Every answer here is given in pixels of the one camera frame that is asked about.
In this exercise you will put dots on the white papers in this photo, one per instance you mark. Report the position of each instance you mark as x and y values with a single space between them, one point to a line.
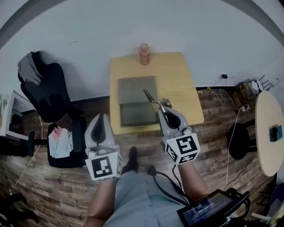
60 143

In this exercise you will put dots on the person's light blue shirt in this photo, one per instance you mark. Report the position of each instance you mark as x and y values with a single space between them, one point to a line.
137 199

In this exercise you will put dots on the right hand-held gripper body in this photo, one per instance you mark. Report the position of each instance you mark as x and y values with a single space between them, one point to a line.
184 146

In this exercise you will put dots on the grey mat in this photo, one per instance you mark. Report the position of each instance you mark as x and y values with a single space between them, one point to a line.
135 95

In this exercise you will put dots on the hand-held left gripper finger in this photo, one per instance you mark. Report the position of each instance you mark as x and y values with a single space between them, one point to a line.
108 133
92 135

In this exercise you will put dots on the pink bottle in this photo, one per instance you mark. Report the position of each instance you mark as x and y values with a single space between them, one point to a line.
144 55

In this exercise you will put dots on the white power strip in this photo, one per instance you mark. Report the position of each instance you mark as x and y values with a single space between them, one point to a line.
245 108

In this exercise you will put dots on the black stool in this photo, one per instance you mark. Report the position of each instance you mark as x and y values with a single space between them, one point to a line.
240 142

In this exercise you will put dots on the black office chair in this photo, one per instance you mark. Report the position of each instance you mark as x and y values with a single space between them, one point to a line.
51 95

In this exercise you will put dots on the white router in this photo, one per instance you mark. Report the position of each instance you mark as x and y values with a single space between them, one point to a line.
260 85

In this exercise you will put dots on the person's left black shoe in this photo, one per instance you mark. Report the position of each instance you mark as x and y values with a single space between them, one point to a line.
132 159

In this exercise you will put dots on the brown basket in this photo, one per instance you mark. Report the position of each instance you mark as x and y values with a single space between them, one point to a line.
243 93

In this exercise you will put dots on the person's left forearm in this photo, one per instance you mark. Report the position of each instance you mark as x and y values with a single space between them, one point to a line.
102 199

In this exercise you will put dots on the dark teal box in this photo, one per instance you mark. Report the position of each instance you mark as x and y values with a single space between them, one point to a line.
276 133

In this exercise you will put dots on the round beige table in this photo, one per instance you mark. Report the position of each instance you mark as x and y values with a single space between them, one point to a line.
266 133

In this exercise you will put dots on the black wall charger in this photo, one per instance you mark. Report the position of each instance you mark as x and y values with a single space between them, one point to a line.
224 76

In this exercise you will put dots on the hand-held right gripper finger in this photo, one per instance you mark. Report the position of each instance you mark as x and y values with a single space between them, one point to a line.
163 125
180 122

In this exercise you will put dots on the grey jacket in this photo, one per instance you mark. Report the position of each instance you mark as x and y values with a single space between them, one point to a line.
28 68

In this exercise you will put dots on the black floor stand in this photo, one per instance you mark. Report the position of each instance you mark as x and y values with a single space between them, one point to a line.
17 208

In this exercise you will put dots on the person's right forearm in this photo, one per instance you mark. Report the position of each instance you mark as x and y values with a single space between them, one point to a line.
193 181

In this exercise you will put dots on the black screen device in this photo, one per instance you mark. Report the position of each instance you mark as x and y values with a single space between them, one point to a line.
213 208

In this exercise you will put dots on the white side table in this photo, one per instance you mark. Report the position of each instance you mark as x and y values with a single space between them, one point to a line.
13 106

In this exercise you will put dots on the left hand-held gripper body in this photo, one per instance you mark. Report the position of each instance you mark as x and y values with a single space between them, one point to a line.
102 166

